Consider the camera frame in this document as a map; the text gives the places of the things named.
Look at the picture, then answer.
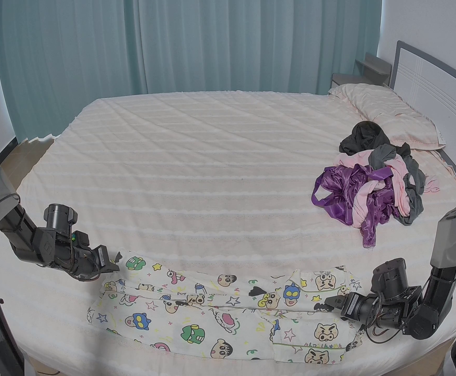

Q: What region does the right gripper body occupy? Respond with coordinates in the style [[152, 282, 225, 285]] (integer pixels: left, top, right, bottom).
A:
[[341, 291, 371, 323]]

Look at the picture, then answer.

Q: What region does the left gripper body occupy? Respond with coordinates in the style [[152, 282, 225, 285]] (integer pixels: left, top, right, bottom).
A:
[[82, 243, 113, 280]]

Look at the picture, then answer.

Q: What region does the white printed pyjama top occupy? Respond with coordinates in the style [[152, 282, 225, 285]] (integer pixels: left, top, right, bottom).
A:
[[86, 254, 364, 366]]

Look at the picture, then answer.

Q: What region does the pile of clothes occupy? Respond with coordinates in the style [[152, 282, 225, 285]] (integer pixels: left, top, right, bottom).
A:
[[311, 121, 441, 249]]

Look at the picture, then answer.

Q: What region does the bed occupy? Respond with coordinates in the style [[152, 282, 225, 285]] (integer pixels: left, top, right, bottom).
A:
[[0, 39, 456, 376]]

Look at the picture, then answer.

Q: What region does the cream pillow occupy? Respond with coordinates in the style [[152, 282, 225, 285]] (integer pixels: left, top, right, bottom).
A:
[[329, 83, 447, 151]]

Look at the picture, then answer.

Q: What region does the blue-green curtain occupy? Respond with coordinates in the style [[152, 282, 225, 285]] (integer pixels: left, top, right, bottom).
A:
[[0, 0, 382, 143]]

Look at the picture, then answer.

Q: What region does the grey bedside table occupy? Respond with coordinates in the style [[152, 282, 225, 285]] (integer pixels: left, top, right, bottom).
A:
[[331, 52, 393, 90]]

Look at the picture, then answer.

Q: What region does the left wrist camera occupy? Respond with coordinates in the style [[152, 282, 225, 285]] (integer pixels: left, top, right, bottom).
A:
[[71, 230, 91, 250]]

